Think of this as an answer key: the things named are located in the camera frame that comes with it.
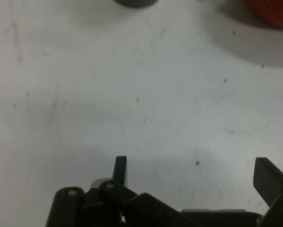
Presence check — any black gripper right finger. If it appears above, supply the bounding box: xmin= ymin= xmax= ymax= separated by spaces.
xmin=252 ymin=157 xmax=283 ymax=227

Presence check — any red bowl with black rim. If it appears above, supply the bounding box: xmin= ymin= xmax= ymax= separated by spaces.
xmin=246 ymin=0 xmax=283 ymax=30

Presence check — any clear plastic jar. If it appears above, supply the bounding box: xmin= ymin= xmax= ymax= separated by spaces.
xmin=114 ymin=0 xmax=157 ymax=8

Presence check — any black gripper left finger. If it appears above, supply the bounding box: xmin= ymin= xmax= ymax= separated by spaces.
xmin=45 ymin=156 xmax=196 ymax=227

